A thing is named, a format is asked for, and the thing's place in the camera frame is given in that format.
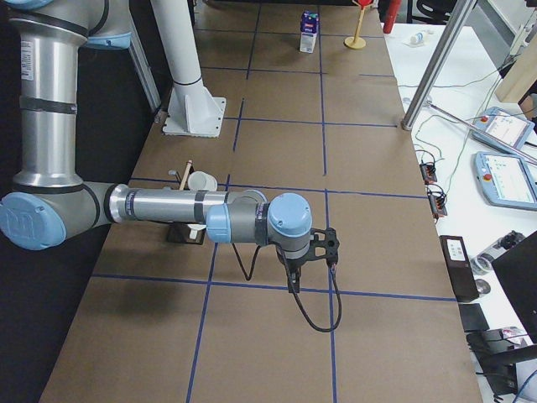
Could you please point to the blue white milk carton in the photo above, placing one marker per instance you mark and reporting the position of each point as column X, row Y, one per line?
column 309, row 27

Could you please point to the lower teach pendant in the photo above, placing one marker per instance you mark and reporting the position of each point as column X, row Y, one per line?
column 505, row 180

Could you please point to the clear tape roll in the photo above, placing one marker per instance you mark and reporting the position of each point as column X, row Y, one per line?
column 481, row 264

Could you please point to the upper teach pendant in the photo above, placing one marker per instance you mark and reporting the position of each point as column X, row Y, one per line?
column 503, row 127

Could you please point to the silver aluminium post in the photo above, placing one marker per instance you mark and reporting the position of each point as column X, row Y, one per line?
column 448, row 38

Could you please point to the silver metal rod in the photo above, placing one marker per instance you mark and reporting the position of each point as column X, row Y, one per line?
column 531, row 160

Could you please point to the white cup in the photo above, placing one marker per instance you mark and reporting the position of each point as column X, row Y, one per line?
column 201, row 181

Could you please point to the upper red circuit board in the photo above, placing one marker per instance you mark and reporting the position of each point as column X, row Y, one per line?
column 428, row 172

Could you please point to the white lid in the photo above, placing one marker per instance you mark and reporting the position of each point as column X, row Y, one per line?
column 195, row 233

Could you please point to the wooden board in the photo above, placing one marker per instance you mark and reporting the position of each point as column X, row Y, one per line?
column 520, row 79

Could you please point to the black monitor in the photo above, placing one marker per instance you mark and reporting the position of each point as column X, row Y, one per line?
column 516, row 272

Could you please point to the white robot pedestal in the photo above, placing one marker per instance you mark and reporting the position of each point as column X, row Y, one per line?
column 192, row 110

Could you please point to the teach pendant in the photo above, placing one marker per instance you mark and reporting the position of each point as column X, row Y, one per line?
column 503, row 127
column 505, row 180

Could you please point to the black box with label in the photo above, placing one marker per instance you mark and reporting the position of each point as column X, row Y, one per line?
column 459, row 269

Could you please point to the yellow wooden stand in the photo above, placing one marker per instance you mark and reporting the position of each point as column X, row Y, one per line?
column 356, row 42

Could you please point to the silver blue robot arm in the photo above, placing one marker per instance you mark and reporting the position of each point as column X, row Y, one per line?
column 50, row 203

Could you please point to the red circuit board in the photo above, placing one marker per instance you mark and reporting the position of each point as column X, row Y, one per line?
column 428, row 172
column 437, row 201

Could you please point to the red fire extinguisher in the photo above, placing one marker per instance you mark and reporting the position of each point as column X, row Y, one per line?
column 391, row 15

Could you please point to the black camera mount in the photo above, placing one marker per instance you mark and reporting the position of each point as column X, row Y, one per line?
column 324, row 245

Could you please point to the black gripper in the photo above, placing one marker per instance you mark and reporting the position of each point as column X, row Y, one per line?
column 294, row 265

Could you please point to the wooden stick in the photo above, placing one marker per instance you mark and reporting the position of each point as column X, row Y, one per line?
column 184, row 177

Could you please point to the black wire rack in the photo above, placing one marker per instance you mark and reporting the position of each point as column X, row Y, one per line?
column 177, row 230

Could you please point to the white plastic bottle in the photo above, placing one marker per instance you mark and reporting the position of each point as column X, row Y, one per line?
column 420, row 38

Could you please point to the lower red circuit board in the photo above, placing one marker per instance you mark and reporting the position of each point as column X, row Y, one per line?
column 437, row 201

